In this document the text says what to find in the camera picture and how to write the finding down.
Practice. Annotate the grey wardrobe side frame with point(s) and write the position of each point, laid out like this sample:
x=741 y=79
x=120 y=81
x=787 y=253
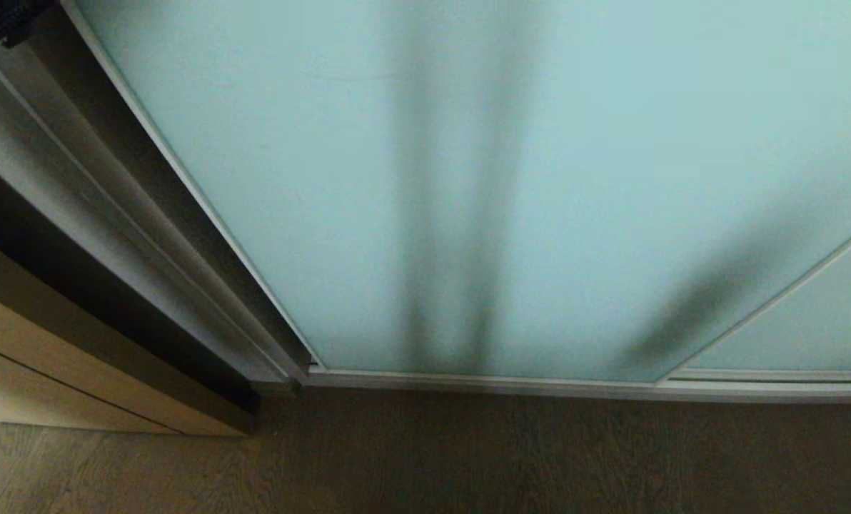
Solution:
x=104 y=235

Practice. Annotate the light wood cabinet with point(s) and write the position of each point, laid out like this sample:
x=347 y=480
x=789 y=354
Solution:
x=33 y=364

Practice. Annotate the silver floor door track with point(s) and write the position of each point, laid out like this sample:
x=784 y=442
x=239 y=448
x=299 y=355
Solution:
x=582 y=389

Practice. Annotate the frosted glass sliding wardrobe door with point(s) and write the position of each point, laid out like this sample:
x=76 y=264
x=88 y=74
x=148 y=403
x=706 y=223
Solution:
x=811 y=321
x=368 y=178

